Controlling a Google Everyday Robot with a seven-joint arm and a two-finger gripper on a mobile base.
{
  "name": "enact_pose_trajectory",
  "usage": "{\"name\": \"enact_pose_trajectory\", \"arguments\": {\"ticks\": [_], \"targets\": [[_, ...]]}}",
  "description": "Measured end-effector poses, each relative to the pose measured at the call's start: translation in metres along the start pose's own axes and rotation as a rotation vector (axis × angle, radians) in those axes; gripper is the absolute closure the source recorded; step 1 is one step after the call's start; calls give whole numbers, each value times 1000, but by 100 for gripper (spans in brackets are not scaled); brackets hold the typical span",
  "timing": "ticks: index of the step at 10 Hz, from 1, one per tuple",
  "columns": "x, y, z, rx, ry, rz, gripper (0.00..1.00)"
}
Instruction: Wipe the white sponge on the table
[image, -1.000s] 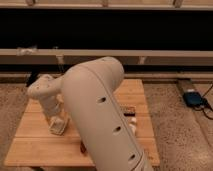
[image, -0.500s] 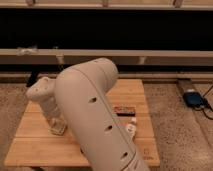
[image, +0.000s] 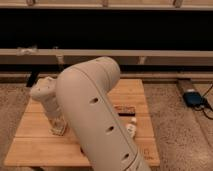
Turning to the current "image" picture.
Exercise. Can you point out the white plastic bottle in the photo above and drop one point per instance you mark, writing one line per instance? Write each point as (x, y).
(132, 127)

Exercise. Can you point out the brown rectangular snack bar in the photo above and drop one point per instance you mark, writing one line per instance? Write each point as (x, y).
(125, 110)

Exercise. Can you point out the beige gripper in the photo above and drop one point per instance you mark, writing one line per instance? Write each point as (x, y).
(55, 117)

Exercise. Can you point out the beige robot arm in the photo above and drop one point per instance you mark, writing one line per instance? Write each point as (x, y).
(80, 95)

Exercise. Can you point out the blue power adapter box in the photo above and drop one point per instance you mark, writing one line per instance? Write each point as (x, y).
(193, 98)

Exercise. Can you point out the wooden shelf rail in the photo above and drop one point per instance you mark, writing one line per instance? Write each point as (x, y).
(123, 57)

